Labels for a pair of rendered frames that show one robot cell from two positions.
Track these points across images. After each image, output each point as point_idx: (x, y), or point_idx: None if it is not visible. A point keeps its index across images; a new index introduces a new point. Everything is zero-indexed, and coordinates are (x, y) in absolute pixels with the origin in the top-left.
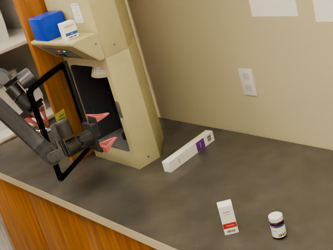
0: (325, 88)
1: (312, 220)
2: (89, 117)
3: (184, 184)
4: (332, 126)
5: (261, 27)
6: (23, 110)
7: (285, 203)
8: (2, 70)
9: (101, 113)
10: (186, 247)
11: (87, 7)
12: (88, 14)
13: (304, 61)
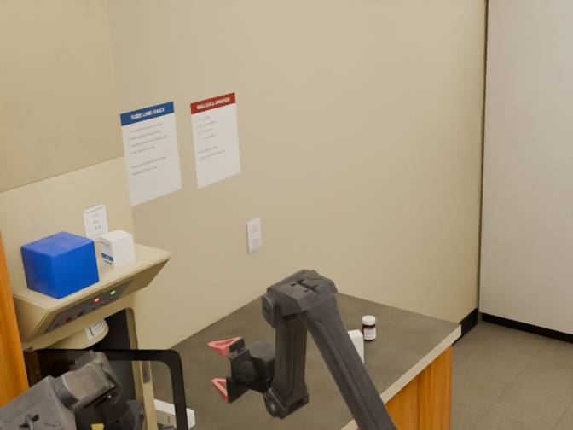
0: (202, 258)
1: (348, 325)
2: (235, 343)
3: (239, 406)
4: (205, 299)
5: (141, 216)
6: (133, 427)
7: (312, 339)
8: (98, 361)
9: (213, 345)
10: (383, 385)
11: (126, 204)
12: (124, 216)
13: (184, 238)
